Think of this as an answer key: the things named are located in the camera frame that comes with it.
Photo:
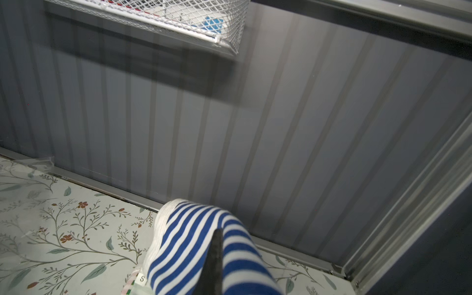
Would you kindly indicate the white wire basket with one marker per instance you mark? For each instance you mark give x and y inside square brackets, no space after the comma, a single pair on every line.
[214,25]

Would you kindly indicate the green white striped garment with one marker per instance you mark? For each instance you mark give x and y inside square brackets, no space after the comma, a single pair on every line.
[137,285]

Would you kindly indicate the clear vacuum bag blue zip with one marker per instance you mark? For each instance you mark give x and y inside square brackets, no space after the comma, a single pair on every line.
[25,166]

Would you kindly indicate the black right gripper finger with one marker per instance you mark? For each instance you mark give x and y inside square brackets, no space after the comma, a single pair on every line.
[211,277]

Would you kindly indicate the blue white striped garment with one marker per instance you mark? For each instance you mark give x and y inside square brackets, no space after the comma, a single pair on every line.
[182,235]

